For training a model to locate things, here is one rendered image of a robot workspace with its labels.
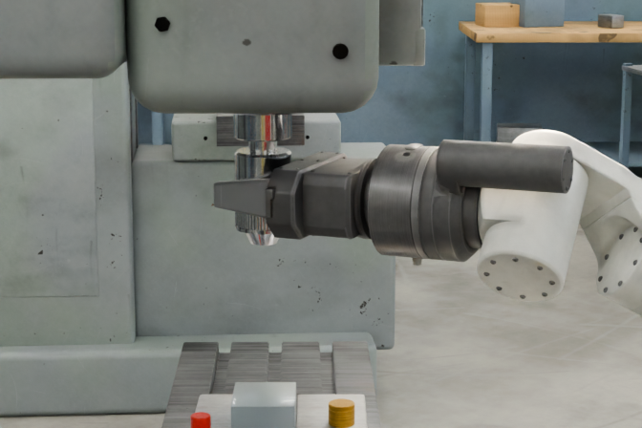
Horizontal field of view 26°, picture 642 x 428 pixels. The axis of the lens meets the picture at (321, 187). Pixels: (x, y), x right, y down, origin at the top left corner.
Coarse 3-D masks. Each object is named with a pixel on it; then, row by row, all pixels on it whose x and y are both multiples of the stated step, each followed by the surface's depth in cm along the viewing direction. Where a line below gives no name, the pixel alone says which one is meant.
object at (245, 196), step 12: (240, 180) 112; (252, 180) 111; (264, 180) 111; (216, 192) 112; (228, 192) 112; (240, 192) 112; (252, 192) 111; (264, 192) 111; (216, 204) 113; (228, 204) 112; (240, 204) 112; (252, 204) 111; (264, 204) 111; (264, 216) 111
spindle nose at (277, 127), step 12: (240, 120) 112; (252, 120) 111; (264, 120) 111; (276, 120) 111; (288, 120) 112; (240, 132) 112; (252, 132) 111; (264, 132) 111; (276, 132) 111; (288, 132) 112
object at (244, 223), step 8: (240, 168) 112; (248, 168) 112; (256, 168) 112; (264, 168) 112; (272, 168) 112; (240, 176) 113; (248, 176) 112; (256, 176) 112; (264, 176) 112; (240, 216) 113; (248, 216) 113; (256, 216) 112; (240, 224) 113; (248, 224) 113; (256, 224) 113; (264, 224) 113; (248, 232) 113; (256, 232) 113; (264, 232) 113
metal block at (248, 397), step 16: (240, 384) 118; (256, 384) 118; (272, 384) 118; (288, 384) 118; (240, 400) 114; (256, 400) 114; (272, 400) 114; (288, 400) 114; (240, 416) 113; (256, 416) 113; (272, 416) 113; (288, 416) 113
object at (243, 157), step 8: (240, 152) 113; (248, 152) 113; (272, 152) 113; (280, 152) 113; (288, 152) 113; (240, 160) 112; (248, 160) 112; (256, 160) 112; (264, 160) 112; (272, 160) 112; (280, 160) 112; (288, 160) 113
